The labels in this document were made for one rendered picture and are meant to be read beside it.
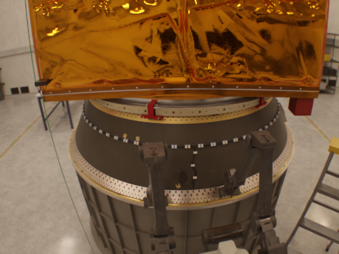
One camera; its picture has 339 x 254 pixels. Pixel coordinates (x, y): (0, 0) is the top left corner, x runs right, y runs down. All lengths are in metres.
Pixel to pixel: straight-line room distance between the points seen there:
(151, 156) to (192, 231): 1.07
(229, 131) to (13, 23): 7.81
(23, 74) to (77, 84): 7.10
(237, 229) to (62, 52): 1.36
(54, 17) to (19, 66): 7.13
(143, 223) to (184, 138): 0.71
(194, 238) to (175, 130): 0.83
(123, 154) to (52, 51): 0.83
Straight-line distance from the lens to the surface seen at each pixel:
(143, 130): 1.60
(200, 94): 1.56
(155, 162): 0.89
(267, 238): 1.10
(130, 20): 1.44
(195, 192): 1.60
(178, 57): 1.46
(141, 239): 2.06
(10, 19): 8.67
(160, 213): 0.96
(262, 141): 1.00
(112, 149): 1.73
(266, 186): 1.05
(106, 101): 1.71
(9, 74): 9.06
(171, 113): 1.50
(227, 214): 1.82
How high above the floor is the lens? 2.30
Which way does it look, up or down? 26 degrees down
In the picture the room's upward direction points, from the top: 3 degrees counter-clockwise
